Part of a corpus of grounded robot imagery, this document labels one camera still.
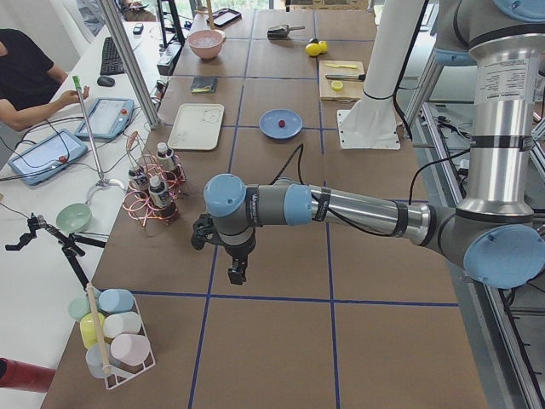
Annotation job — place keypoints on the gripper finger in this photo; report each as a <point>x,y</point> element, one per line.
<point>242,265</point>
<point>234,274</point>

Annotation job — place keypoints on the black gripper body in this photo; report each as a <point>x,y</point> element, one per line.
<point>238,250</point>

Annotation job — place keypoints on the blue plastic plate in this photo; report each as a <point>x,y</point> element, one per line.
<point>268,124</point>

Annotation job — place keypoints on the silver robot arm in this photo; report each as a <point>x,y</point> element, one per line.
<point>489,233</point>

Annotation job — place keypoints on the dark tea bottle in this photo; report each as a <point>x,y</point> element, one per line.
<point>139,181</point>
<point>161,198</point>
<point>166,159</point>

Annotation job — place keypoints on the cream bear serving tray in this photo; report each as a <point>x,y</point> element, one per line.
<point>196,127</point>

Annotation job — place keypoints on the blue pastel cup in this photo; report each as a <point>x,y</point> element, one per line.
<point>115,301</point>

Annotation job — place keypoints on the pink pastel cup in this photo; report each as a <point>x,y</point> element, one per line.
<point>131,349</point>

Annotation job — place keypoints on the white pastel cup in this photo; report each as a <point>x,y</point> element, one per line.
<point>122,323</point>

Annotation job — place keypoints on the mint green bowl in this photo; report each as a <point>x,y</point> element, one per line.
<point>74,218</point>

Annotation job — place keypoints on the grey folded cloth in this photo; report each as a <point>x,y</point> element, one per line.
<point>204,85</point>

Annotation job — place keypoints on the blue teach pendant far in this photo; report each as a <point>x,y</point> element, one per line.
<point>108,117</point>

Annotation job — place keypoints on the blue teach pendant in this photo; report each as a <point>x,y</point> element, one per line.
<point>40,162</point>
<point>108,117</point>

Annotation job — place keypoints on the yellow pastel cup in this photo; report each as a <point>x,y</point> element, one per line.
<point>87,331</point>

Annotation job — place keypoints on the blue teach pendant near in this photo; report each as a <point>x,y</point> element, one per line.
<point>40,162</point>

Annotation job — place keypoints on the black computer mouse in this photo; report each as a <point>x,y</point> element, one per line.
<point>105,81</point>

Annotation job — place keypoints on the pink bowl of ice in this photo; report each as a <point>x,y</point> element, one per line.
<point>207,44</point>

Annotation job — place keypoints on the black keyboard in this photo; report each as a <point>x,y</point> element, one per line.
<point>111,62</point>

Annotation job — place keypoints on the lemon half slice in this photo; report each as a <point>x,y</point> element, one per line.
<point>337,85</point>

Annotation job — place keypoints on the wooden cutting board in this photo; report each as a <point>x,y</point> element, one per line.
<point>352,91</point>

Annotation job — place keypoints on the yellow plastic knife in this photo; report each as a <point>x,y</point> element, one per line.
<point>347,66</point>

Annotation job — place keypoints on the large yellow lemon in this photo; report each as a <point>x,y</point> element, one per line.
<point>313,49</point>

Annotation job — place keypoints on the steel ice scoop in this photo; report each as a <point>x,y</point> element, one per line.
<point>282,31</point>

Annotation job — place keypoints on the small yellow lemon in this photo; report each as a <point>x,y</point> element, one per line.
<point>323,46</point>

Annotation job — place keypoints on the seated person black shirt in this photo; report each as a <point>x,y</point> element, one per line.
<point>29,81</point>

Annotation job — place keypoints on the red cylinder bottle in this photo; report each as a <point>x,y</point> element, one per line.
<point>24,376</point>

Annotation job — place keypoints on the copper wire bottle rack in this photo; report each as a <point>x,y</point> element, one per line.
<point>142,210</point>

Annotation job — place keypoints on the white wire cup rack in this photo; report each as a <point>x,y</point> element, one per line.
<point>99,359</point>

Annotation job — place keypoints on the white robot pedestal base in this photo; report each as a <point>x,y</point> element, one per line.
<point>371,123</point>

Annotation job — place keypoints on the steel knife handle tube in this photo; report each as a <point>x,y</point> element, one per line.
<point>346,77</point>

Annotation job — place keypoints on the aluminium frame post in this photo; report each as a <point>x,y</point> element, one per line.
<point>132,68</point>

